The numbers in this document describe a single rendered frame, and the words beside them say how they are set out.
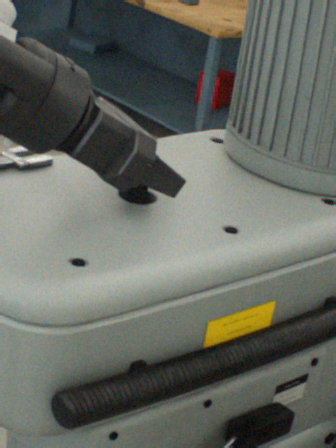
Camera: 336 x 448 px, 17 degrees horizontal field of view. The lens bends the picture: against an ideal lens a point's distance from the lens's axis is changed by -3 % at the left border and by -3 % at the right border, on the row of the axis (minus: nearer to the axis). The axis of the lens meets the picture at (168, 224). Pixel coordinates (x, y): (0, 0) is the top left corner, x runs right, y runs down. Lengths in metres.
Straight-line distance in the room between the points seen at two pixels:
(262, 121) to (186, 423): 0.32
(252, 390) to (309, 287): 0.12
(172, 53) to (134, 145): 6.33
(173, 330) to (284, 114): 0.28
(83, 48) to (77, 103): 6.44
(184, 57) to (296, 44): 6.12
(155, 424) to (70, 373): 0.16
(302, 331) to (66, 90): 0.33
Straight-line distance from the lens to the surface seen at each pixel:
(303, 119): 1.17
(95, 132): 1.01
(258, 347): 1.07
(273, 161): 1.19
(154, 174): 1.06
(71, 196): 1.09
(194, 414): 1.12
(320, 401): 1.32
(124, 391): 0.96
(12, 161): 1.13
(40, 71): 0.94
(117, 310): 0.96
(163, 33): 7.40
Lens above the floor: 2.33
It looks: 24 degrees down
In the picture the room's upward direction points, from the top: 10 degrees clockwise
